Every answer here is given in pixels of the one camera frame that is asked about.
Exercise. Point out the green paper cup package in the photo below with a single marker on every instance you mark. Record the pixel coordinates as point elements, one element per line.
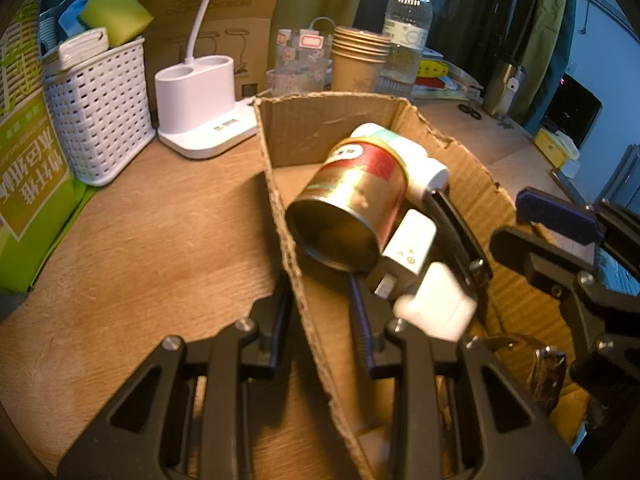
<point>30,175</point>

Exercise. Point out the red and gold tin can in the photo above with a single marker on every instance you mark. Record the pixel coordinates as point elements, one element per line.
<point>360,185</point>

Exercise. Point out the white charger adapter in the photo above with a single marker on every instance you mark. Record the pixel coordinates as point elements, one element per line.
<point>407,250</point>

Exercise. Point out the clear plastic water bottle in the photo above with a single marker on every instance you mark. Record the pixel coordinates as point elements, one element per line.
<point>405,30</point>

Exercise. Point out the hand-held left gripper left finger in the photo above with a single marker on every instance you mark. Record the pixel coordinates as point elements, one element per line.
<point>277,320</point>

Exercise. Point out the stack of brown paper cups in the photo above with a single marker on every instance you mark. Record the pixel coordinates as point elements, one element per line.
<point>357,65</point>

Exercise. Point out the white bottle with teal label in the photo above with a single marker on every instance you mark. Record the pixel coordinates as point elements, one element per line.
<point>422,165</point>

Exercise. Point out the black scissors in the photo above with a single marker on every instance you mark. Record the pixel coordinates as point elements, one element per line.
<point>470,110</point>

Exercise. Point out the cardboard box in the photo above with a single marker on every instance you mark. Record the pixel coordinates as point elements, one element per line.
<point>300,125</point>

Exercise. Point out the yellow-green sponge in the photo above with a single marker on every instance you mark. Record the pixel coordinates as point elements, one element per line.
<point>115,15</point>

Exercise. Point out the hanging olive garment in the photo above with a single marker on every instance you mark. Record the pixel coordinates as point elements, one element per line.
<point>547,25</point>

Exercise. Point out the white plastic basket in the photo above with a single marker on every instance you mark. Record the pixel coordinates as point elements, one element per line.
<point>100,115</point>

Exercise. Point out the white earbuds case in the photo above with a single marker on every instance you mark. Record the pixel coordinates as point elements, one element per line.
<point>440,300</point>

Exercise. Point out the flat brown cardboard package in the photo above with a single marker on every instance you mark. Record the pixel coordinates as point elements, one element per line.
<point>235,15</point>

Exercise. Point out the small patterned gift bag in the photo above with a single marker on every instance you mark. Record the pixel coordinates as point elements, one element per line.
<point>300,55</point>

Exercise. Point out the blue packet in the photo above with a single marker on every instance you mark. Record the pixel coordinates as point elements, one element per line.
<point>72,15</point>

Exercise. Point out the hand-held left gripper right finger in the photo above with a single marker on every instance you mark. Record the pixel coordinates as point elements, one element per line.
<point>359,315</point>

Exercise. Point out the pile of yellow booklets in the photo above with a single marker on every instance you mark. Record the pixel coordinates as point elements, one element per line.
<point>440,70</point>

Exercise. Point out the white lamp base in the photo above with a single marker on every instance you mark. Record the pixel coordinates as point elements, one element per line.
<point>195,95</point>

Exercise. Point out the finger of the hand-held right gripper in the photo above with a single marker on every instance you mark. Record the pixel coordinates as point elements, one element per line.
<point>530,257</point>
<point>555,215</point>

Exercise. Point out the white tissue pack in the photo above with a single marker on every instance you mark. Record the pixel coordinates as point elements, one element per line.
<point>80,47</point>

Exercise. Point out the yellow box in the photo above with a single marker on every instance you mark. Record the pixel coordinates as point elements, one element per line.
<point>552,147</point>

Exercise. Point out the steel tumbler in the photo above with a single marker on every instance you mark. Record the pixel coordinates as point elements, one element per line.
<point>502,87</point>

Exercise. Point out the black monitor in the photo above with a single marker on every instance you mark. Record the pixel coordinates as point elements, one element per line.
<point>575,107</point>

